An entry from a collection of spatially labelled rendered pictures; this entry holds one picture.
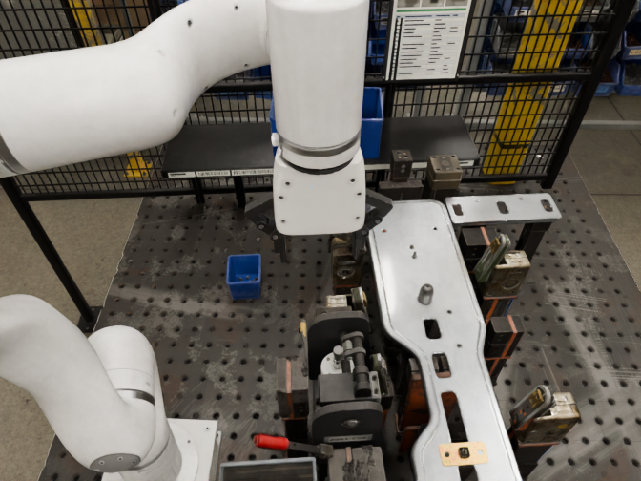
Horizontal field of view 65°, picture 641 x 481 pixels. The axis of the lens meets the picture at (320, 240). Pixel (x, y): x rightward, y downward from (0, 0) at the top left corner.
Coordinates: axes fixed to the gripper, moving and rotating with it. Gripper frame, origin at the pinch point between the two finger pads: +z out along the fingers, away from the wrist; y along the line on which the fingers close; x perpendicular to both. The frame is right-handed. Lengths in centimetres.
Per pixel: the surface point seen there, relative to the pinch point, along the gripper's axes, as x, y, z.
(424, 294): 22, 24, 41
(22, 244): 140, -146, 144
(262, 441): -12.5, -9.5, 29.3
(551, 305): 39, 71, 75
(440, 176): 59, 36, 40
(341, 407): -9.4, 2.7, 26.0
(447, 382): 3, 25, 45
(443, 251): 37, 32, 45
